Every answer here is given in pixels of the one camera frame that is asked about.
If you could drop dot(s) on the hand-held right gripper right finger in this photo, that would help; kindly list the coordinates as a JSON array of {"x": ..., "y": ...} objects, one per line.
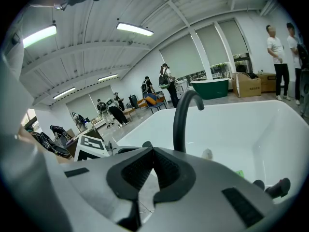
[{"x": 212, "y": 197}]

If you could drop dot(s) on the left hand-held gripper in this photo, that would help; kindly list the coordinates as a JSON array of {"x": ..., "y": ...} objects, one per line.
[{"x": 90, "y": 145}]

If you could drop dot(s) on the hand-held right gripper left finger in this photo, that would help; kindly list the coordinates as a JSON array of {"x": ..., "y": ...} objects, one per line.
[{"x": 96, "y": 190}]

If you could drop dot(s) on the white bathtub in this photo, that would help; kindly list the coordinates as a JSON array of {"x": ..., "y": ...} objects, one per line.
[{"x": 229, "y": 129}]

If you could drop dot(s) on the dark green bathtub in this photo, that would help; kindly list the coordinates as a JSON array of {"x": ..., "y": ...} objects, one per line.
[{"x": 210, "y": 89}]

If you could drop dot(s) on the green bottle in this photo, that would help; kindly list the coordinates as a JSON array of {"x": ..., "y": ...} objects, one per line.
[{"x": 239, "y": 173}]

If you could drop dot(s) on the small wooden table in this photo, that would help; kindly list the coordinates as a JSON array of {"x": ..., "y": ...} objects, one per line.
[{"x": 129, "y": 111}]

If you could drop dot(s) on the grey fluffy scrubber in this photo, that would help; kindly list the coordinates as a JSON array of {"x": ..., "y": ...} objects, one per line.
[{"x": 207, "y": 154}]

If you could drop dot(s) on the black round faucet knob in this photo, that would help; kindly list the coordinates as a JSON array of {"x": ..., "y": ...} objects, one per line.
[
  {"x": 259, "y": 184},
  {"x": 278, "y": 188}
]

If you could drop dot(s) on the blue chair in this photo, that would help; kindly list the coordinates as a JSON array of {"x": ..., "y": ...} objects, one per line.
[{"x": 154, "y": 106}]

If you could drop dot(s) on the black curved faucet spout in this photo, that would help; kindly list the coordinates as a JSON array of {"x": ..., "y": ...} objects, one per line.
[{"x": 178, "y": 129}]

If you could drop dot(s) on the orange cushion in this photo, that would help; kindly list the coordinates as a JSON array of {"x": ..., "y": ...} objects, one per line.
[{"x": 150, "y": 100}]

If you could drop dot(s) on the long ceiling light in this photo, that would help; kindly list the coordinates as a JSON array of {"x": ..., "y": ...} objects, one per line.
[
  {"x": 134, "y": 29},
  {"x": 39, "y": 35},
  {"x": 64, "y": 93},
  {"x": 108, "y": 77}
]

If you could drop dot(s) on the white drawer cabinet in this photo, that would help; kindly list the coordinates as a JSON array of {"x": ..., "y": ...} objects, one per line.
[{"x": 181, "y": 87}]

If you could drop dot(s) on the grey roller blind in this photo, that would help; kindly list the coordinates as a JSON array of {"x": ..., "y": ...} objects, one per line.
[
  {"x": 181, "y": 54},
  {"x": 212, "y": 45},
  {"x": 233, "y": 36}
]

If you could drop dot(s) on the large open cardboard box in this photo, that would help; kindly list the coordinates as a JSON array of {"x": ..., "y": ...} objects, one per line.
[{"x": 248, "y": 87}]

